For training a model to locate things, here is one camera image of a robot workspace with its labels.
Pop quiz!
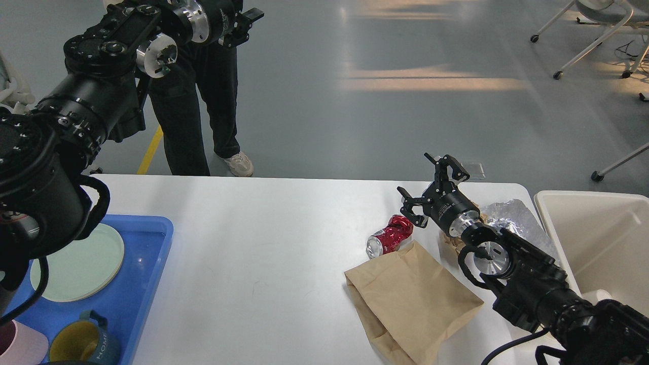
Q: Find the teal mug yellow inside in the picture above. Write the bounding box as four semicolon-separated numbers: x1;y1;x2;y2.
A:
47;310;121;364

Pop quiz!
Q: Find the clear floor plate right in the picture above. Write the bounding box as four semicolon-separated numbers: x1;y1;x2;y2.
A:
462;162;486;180

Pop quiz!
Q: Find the brown paper bag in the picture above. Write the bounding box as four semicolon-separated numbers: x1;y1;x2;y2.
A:
344;241;484;364

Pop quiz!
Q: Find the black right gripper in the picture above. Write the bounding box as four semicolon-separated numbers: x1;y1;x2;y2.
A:
396;153;481;237

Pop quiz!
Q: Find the blue plastic tray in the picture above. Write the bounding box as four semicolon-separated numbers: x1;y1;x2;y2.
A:
17;214;174;364

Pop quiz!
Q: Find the light green plate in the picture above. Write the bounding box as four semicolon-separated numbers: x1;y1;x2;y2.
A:
42;224;125;303

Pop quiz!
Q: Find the person in cream sweater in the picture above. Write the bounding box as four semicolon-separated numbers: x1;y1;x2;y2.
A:
149;43;254;176

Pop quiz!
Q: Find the white plastic bin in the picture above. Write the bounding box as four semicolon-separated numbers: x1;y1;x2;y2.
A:
534;190;648;316

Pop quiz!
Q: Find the aluminium foil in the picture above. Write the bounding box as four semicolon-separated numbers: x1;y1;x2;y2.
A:
480;199;560;262

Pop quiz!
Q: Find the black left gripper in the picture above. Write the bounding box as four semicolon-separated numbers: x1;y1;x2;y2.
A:
188;1;265;49

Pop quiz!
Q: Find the crushed red soda can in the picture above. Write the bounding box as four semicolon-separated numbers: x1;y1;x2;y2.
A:
366;214;414;259

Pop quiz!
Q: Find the pink cup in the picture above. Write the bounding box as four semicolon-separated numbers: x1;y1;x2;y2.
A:
1;320;49;364

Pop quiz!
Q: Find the white office chair left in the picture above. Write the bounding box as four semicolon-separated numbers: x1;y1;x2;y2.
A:
1;52;35;115

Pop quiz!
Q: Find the chair leg with caster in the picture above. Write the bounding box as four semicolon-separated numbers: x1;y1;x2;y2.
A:
590;142;648;182

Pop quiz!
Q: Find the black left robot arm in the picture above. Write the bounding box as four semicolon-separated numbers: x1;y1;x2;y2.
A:
1;1;264;325

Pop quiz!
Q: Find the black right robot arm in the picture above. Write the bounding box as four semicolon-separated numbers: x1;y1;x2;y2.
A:
397;153;648;364

